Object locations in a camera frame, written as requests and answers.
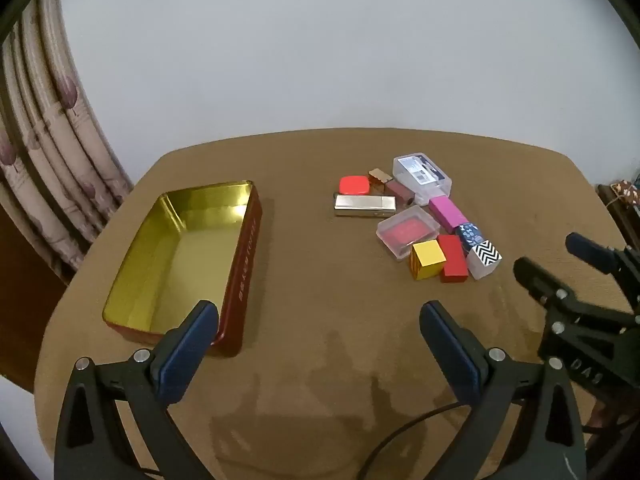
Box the black cable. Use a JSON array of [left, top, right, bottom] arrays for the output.
[[356, 400, 469, 480]]

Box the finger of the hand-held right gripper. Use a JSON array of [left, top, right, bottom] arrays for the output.
[[565, 232, 640, 308], [513, 256, 640, 333]]

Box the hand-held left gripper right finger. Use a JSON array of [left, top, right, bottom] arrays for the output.
[[419, 301, 587, 480]]

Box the maroon rectangular box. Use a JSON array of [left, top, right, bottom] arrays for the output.
[[384, 178, 416, 206]]

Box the black white zigzag cube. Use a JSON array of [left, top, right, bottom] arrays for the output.
[[466, 240, 503, 280]]

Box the brown wooden door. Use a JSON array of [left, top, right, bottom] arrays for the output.
[[0, 200, 69, 392]]

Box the blue patterned cube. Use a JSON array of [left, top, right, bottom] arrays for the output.
[[455, 222, 485, 252]]

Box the small red rounded box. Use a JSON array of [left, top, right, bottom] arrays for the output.
[[339, 175, 372, 196]]

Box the yellow gold cube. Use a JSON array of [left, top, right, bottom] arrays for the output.
[[409, 239, 447, 282]]

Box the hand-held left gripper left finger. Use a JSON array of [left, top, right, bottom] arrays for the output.
[[54, 300, 221, 480]]

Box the clear labelled plastic case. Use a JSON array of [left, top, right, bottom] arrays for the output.
[[392, 152, 454, 207]]

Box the clear case with red insert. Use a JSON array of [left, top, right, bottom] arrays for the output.
[[376, 208, 442, 261]]

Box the small brown gold cube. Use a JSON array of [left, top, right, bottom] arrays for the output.
[[368, 168, 394, 193]]

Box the red rectangular block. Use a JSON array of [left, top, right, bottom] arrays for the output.
[[436, 234, 470, 284]]

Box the beige leaf print curtain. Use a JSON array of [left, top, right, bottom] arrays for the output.
[[0, 0, 134, 287]]

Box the dark wooden furniture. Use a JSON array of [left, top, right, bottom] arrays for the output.
[[597, 172, 640, 253]]

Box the silver metal bar box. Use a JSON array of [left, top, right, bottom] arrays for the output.
[[333, 194, 398, 219]]

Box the red and gold tin box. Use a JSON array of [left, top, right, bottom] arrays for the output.
[[101, 179, 263, 358]]

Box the pink rectangular box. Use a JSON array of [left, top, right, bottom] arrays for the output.
[[428, 196, 471, 235]]

